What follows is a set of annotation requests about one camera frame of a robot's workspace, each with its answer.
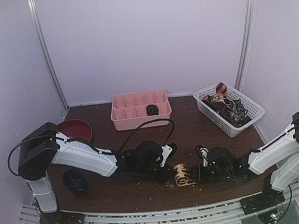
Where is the leopard print tie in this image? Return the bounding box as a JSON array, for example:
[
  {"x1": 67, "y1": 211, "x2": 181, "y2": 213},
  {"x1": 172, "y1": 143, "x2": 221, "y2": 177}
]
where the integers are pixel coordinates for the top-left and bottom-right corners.
[{"x1": 173, "y1": 163, "x2": 199, "y2": 187}]

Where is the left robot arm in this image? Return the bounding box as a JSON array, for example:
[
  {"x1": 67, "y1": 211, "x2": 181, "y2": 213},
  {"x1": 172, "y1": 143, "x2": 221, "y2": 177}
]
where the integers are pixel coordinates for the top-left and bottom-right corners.
[{"x1": 7, "y1": 122, "x2": 177, "y2": 224}]

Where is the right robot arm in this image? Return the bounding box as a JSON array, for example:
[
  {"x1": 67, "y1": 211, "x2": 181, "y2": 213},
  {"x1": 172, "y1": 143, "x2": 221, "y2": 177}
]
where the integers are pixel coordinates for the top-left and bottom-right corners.
[{"x1": 187, "y1": 112, "x2": 299, "y2": 215}]

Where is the dark patterned ties pile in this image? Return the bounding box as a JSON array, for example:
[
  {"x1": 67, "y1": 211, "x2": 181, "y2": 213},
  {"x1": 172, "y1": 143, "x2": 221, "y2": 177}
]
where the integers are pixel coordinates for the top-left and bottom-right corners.
[{"x1": 202, "y1": 93, "x2": 252, "y2": 128}]

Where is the rolled black tie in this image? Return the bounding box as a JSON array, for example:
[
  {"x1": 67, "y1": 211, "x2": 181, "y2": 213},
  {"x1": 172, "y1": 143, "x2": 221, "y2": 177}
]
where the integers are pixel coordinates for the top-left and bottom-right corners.
[{"x1": 146, "y1": 104, "x2": 159, "y2": 116}]

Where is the pink divided organizer box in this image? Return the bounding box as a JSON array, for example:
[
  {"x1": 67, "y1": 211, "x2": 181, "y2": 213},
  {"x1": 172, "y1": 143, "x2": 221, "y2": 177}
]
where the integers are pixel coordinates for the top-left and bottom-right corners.
[{"x1": 111, "y1": 89, "x2": 172, "y2": 131}]

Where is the dark blue cup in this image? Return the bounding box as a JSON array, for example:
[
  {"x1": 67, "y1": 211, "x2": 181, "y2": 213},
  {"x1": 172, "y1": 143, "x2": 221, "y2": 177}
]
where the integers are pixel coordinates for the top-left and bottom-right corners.
[{"x1": 62, "y1": 168, "x2": 88, "y2": 195}]

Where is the white plastic mesh basket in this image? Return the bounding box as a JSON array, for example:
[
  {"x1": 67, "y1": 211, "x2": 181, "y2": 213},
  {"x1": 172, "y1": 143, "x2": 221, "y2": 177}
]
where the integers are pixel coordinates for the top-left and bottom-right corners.
[{"x1": 193, "y1": 82, "x2": 265, "y2": 138}]

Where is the right circuit board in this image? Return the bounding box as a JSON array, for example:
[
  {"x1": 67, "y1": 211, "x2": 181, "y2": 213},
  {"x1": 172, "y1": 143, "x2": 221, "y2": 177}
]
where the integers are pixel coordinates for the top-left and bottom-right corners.
[{"x1": 263, "y1": 210, "x2": 283, "y2": 224}]

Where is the red round plate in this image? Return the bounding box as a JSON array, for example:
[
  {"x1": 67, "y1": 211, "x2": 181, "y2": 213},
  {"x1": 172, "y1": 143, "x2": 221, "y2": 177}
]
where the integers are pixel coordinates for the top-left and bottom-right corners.
[{"x1": 56, "y1": 119, "x2": 93, "y2": 142}]

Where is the red black striped tie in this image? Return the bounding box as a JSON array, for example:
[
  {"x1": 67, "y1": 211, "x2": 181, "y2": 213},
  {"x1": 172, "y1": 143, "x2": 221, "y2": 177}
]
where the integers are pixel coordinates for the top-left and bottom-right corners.
[{"x1": 216, "y1": 82, "x2": 228, "y2": 97}]

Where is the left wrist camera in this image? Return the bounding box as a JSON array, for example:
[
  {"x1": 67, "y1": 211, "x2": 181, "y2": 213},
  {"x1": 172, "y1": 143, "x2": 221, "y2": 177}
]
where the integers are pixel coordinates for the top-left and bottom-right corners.
[{"x1": 157, "y1": 143, "x2": 178, "y2": 168}]

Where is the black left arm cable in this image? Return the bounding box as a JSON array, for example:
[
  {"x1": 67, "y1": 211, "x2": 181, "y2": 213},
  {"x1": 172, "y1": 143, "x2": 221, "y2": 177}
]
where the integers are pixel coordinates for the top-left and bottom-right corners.
[{"x1": 116, "y1": 117, "x2": 177, "y2": 155}]

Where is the right aluminium corner post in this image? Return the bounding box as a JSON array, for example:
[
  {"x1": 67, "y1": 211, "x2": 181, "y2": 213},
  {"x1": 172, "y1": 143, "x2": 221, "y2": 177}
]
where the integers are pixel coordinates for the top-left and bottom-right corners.
[{"x1": 235, "y1": 0, "x2": 255, "y2": 91}]

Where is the aluminium corner post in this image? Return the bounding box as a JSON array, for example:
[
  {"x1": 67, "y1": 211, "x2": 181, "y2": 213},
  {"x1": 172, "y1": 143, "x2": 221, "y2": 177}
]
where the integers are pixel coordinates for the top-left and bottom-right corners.
[
  {"x1": 235, "y1": 0, "x2": 255, "y2": 91},
  {"x1": 27, "y1": 0, "x2": 69, "y2": 110}
]

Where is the left aluminium corner post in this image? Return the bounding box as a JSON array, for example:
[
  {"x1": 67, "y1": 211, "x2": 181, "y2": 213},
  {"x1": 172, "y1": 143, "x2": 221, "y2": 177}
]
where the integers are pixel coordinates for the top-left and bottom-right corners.
[{"x1": 27, "y1": 0, "x2": 69, "y2": 110}]

